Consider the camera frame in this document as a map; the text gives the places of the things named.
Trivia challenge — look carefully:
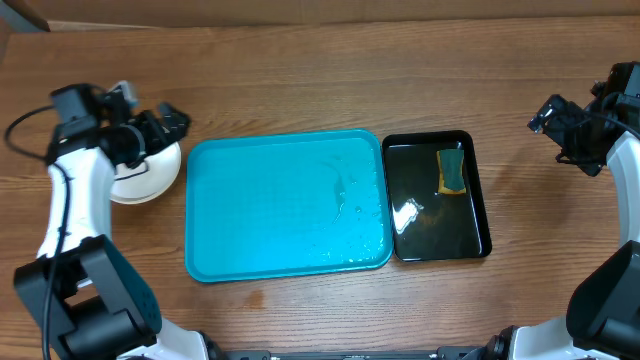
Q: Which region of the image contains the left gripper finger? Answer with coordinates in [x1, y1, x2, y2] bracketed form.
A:
[157, 102, 191, 125]
[163, 123, 189, 145]

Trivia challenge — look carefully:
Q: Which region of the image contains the white plate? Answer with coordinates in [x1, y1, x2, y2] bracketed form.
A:
[111, 143, 182, 205]

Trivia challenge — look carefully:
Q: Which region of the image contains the yellow sponge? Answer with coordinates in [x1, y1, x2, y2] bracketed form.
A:
[436, 149, 466, 195]

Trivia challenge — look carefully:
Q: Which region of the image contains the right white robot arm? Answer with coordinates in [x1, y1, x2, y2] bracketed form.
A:
[465, 132, 639, 360]

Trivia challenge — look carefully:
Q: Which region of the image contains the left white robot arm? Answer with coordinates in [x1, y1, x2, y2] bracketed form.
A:
[14, 103, 226, 359]

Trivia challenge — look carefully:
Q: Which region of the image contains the teal plastic tray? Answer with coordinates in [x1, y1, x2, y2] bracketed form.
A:
[184, 129, 393, 283]

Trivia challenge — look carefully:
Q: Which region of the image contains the black water tray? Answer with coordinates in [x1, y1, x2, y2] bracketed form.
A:
[382, 130, 492, 262]

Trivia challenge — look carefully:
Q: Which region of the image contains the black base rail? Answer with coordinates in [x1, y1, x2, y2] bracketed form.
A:
[225, 346, 485, 360]

